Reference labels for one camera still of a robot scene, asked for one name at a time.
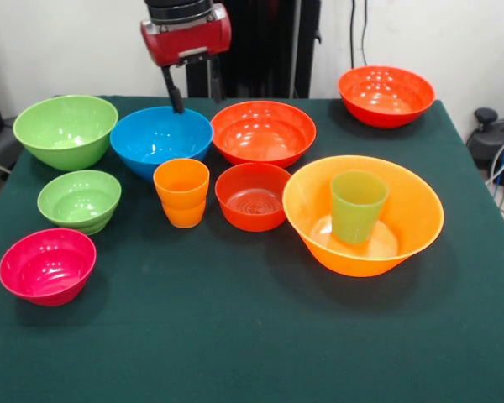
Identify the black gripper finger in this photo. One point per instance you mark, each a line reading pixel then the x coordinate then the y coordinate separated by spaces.
pixel 216 80
pixel 174 90

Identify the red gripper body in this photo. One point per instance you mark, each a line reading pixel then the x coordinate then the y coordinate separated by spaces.
pixel 185 40

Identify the blue bowl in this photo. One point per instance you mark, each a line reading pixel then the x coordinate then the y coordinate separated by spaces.
pixel 159 134

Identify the large green bowl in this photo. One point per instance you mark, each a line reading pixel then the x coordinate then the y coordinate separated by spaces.
pixel 63 126

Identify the small green bowl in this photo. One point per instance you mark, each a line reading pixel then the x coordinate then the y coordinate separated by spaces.
pixel 78 201

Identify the large red bowl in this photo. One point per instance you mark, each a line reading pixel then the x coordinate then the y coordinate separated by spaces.
pixel 262 132
pixel 386 101

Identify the green cup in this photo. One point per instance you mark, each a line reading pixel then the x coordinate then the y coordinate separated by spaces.
pixel 357 210

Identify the pink bowl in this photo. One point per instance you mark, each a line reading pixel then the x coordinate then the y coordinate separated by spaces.
pixel 46 268

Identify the large orange bowl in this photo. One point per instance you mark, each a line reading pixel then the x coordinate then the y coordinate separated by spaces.
pixel 411 218

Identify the orange cup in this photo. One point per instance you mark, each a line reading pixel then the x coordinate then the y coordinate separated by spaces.
pixel 181 197

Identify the small red bowl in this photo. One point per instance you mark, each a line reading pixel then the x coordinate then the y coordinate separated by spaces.
pixel 250 197

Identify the dark green table cloth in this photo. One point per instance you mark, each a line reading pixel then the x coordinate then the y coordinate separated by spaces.
pixel 235 315

